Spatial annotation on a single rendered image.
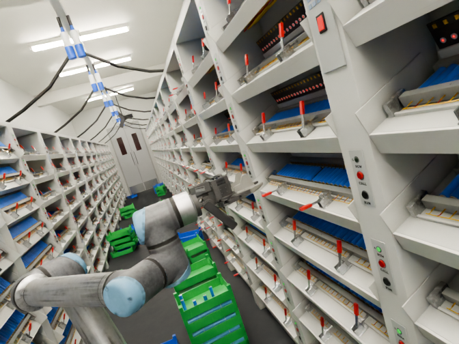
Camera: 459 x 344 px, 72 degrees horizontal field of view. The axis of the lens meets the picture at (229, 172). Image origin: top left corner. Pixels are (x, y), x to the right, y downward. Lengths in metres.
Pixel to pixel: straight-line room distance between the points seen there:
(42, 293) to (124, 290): 0.39
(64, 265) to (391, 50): 1.20
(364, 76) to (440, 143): 0.19
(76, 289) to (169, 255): 0.26
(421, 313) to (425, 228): 0.21
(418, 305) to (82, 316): 1.04
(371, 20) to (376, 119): 0.17
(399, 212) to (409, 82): 0.25
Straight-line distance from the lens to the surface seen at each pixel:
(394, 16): 0.57
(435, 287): 0.82
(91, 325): 1.32
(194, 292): 2.01
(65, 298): 1.01
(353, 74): 0.64
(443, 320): 0.79
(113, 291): 0.80
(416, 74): 0.73
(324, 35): 0.68
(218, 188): 0.87
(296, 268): 1.42
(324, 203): 0.89
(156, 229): 0.85
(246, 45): 1.33
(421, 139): 0.57
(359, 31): 0.63
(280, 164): 1.32
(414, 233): 0.68
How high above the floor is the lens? 1.24
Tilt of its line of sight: 9 degrees down
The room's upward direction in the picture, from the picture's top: 17 degrees counter-clockwise
